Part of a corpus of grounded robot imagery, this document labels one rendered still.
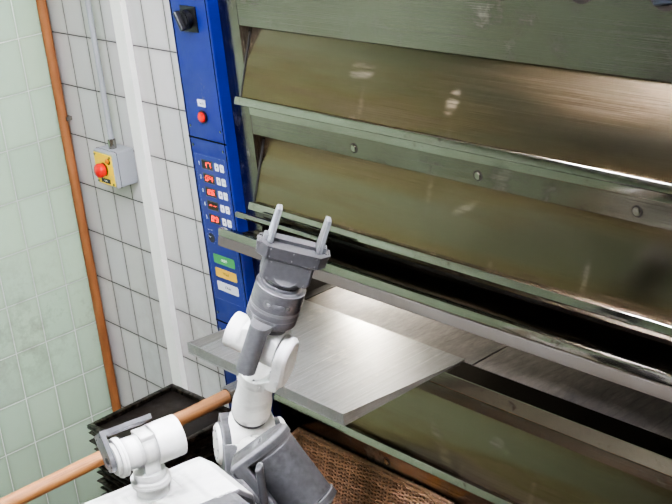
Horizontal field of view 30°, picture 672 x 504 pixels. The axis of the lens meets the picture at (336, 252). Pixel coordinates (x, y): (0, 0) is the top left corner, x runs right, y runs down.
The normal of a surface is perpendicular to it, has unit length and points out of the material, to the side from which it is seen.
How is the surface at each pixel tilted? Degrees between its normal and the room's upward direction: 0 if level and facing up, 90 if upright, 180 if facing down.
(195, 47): 90
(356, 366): 1
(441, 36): 90
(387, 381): 1
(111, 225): 90
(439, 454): 70
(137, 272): 90
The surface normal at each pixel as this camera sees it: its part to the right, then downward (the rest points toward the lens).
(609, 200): -0.74, 0.32
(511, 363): -0.10, -0.93
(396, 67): -0.73, -0.02
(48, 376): 0.66, 0.21
